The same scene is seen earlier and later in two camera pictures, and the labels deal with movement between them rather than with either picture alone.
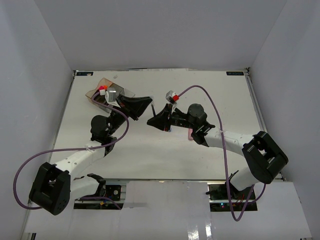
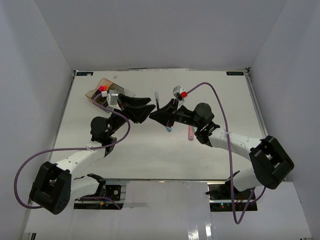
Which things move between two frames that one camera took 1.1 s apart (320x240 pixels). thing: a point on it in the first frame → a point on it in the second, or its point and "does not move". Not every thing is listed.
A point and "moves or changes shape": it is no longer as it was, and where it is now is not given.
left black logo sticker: x=84 y=74 does not move
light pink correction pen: x=190 y=131 does not move
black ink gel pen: x=154 y=112 moves or changes shape
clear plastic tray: x=126 y=92 does not move
